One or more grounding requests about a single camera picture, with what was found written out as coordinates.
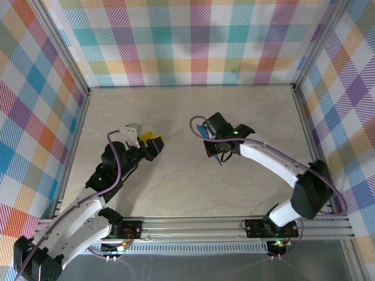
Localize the small black circuit board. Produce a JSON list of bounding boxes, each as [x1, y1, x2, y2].
[[100, 240, 131, 255], [267, 239, 292, 256]]

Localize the grey slotted cable duct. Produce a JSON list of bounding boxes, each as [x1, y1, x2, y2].
[[84, 244, 270, 255]]

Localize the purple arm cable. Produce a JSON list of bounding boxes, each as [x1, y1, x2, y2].
[[16, 128, 129, 281], [189, 116, 348, 260]]

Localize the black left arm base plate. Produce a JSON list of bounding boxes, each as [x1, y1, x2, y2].
[[111, 221, 144, 240]]

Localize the long aluminium frame rail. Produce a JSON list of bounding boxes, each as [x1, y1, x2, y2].
[[31, 215, 357, 243]]

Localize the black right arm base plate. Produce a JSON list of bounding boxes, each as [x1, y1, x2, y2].
[[244, 218, 299, 238]]

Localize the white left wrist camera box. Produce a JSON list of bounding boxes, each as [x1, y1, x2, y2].
[[124, 122, 144, 147]]

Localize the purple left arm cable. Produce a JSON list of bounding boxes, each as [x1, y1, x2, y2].
[[16, 128, 129, 281]]

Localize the blue cloth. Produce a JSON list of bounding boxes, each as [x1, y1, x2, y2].
[[196, 124, 224, 167]]

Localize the aluminium frame post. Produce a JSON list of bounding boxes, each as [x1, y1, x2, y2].
[[291, 0, 354, 90], [29, 0, 91, 97]]

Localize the grey metal panel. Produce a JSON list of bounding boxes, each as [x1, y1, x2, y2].
[[58, 251, 357, 281]]

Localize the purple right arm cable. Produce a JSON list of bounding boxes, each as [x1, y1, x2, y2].
[[189, 116, 348, 260]]

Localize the aluminium table side rail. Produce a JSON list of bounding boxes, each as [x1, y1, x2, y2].
[[291, 84, 338, 217], [52, 89, 92, 220]]

